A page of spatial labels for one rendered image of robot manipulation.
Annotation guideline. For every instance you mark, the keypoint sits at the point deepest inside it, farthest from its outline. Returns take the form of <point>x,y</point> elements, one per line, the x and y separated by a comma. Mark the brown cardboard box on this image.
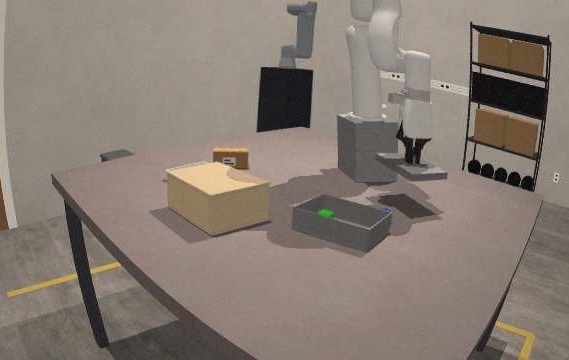
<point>233,157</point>

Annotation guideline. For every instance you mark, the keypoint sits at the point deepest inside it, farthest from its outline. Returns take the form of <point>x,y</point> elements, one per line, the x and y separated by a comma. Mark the green block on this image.
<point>326,213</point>

